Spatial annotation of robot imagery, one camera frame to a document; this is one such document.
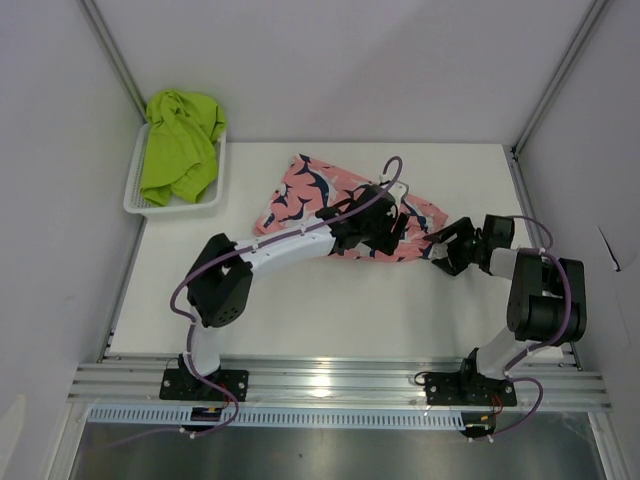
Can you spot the right aluminium frame post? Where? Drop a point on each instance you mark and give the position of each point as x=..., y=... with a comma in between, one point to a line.
x=569, y=59

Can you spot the aluminium frame post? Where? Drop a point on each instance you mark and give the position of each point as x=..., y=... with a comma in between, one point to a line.
x=110, y=48
x=569, y=59

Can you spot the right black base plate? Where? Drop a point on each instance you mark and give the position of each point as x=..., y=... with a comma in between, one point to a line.
x=456, y=389

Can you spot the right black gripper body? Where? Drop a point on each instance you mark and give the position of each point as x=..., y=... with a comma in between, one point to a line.
x=464, y=247

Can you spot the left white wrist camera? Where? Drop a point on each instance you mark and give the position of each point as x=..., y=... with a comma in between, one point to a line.
x=398, y=190

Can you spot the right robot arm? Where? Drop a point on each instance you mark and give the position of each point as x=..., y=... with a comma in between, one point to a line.
x=546, y=306

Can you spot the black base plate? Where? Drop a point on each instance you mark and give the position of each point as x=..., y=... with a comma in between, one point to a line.
x=456, y=389
x=178, y=384

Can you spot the lime green cloth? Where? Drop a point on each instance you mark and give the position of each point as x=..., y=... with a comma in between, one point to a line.
x=180, y=158

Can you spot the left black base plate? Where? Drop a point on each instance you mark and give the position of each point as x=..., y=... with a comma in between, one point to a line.
x=178, y=384

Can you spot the aluminium mounting rail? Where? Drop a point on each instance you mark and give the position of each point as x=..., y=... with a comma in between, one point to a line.
x=350, y=383

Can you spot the left aluminium frame post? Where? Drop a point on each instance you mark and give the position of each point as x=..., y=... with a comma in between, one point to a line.
x=110, y=48

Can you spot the pink shark print shorts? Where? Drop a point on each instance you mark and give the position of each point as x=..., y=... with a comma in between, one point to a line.
x=311, y=185

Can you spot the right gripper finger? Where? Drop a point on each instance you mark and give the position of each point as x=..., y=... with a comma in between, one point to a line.
x=461, y=229
x=446, y=264

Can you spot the white slotted cable duct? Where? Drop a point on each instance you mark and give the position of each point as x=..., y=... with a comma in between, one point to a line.
x=439, y=420

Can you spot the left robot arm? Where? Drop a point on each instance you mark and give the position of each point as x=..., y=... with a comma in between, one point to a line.
x=216, y=289

